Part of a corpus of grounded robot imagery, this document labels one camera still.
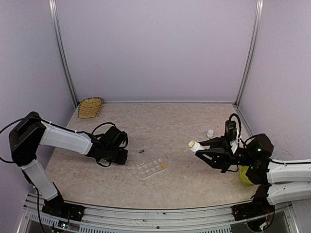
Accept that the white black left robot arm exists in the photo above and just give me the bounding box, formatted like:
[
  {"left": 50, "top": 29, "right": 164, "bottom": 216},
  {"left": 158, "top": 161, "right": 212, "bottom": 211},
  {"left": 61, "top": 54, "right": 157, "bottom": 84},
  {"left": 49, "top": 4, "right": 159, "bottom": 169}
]
[{"left": 9, "top": 112, "right": 128, "bottom": 216}]

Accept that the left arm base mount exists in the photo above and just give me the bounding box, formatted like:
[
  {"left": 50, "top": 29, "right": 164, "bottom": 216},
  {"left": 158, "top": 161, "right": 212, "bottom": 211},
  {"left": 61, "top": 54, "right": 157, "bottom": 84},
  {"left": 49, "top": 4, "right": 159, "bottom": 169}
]
[{"left": 42, "top": 183, "right": 85, "bottom": 222}]

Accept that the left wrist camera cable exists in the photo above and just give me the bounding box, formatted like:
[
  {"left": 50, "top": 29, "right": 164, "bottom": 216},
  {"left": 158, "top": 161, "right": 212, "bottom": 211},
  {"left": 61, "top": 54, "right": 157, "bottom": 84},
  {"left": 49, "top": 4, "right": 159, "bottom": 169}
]
[{"left": 91, "top": 122, "right": 117, "bottom": 136}]

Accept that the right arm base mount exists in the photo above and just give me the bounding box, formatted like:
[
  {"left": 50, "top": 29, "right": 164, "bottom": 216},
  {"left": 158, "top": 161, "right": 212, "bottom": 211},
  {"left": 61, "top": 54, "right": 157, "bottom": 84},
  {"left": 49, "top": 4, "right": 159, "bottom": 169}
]
[{"left": 231, "top": 185, "right": 275, "bottom": 221}]

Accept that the clear plastic pill organizer box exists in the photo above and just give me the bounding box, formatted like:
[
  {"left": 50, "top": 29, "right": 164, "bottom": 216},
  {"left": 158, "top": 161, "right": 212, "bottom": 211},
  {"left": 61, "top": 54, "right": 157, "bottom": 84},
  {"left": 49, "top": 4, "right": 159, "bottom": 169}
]
[{"left": 131, "top": 149, "right": 168, "bottom": 179}]

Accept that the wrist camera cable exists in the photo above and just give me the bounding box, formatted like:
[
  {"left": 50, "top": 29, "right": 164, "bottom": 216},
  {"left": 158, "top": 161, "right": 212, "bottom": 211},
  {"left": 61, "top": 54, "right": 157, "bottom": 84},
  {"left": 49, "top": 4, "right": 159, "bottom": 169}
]
[
  {"left": 91, "top": 122, "right": 117, "bottom": 136},
  {"left": 229, "top": 113, "right": 247, "bottom": 146}
]

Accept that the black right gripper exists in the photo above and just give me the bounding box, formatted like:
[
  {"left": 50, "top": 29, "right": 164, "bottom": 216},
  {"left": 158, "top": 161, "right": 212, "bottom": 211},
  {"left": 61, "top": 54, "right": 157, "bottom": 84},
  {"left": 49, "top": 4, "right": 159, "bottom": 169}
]
[{"left": 194, "top": 135, "right": 256, "bottom": 173}]

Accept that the aluminium right corner post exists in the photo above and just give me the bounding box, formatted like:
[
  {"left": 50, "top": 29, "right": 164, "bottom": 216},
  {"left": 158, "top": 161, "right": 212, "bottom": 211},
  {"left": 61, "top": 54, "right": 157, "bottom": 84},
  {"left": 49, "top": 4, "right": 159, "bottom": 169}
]
[{"left": 235, "top": 0, "right": 264, "bottom": 108}]

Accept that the green plastic bowl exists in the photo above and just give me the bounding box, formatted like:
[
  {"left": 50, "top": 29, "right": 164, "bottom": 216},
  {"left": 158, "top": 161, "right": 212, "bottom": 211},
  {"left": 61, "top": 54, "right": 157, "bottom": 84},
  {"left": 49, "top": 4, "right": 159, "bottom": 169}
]
[{"left": 239, "top": 166, "right": 254, "bottom": 186}]

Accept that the aluminium front frame rail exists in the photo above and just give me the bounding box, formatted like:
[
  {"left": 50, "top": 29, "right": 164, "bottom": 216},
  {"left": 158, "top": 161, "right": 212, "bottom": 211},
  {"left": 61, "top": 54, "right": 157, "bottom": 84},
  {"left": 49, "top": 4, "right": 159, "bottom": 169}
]
[{"left": 17, "top": 194, "right": 299, "bottom": 233}]

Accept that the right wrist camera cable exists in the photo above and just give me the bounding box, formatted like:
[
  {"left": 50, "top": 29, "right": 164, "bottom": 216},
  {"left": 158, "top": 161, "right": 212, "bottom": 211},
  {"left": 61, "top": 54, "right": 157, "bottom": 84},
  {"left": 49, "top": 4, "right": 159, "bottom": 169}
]
[{"left": 229, "top": 113, "right": 247, "bottom": 146}]

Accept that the woven bamboo tray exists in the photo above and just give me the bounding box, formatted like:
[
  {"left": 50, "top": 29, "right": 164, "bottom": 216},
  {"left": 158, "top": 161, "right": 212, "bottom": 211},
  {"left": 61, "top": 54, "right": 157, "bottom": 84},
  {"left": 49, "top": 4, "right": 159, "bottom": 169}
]
[{"left": 78, "top": 97, "right": 104, "bottom": 119}]

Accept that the aluminium corner post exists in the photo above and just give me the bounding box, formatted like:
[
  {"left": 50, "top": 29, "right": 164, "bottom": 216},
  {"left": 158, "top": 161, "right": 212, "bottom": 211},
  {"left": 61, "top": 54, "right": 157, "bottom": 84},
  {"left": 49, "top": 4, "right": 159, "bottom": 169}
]
[
  {"left": 235, "top": 0, "right": 264, "bottom": 108},
  {"left": 49, "top": 0, "right": 79, "bottom": 108}
]

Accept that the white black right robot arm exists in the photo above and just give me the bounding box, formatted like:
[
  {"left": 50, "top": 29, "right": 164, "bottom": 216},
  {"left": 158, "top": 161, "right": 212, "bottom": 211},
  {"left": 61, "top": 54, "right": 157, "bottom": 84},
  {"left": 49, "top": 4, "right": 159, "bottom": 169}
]
[{"left": 188, "top": 133, "right": 311, "bottom": 216}]

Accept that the aluminium left corner post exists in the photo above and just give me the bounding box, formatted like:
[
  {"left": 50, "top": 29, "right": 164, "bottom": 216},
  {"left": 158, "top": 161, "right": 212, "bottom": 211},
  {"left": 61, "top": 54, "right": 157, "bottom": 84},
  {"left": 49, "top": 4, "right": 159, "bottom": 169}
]
[{"left": 49, "top": 0, "right": 79, "bottom": 108}]

